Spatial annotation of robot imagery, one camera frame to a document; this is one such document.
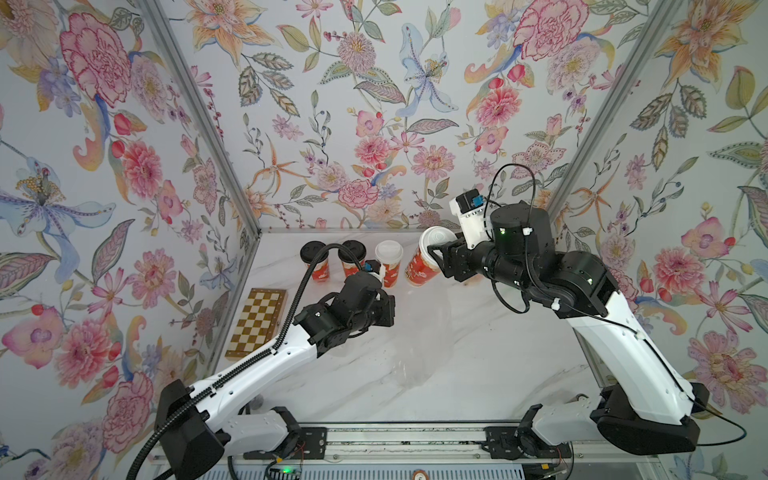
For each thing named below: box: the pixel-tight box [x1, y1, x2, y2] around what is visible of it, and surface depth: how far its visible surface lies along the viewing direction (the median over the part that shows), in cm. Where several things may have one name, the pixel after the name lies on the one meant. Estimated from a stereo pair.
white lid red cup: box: [375, 240, 404, 288], surface depth 95 cm
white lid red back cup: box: [405, 226, 458, 287], surface depth 61 cm
